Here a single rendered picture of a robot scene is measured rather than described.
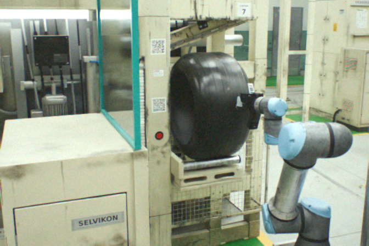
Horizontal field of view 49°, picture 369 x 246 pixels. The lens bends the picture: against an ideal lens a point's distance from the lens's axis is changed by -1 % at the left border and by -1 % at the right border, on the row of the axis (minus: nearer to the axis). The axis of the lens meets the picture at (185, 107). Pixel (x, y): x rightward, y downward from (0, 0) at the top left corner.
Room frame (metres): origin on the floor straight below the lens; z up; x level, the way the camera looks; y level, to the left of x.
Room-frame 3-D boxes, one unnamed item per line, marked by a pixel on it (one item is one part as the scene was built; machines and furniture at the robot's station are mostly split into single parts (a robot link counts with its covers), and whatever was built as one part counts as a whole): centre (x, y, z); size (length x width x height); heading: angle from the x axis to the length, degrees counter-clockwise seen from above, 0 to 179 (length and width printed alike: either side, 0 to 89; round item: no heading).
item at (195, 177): (2.06, -0.13, 0.83); 0.36 x 0.09 x 0.06; 111
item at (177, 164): (2.13, 0.09, 0.90); 0.40 x 0.03 x 0.10; 21
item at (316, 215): (1.48, -0.50, 0.88); 0.13 x 0.12 x 0.14; 93
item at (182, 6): (2.52, -0.08, 1.71); 0.61 x 0.25 x 0.15; 111
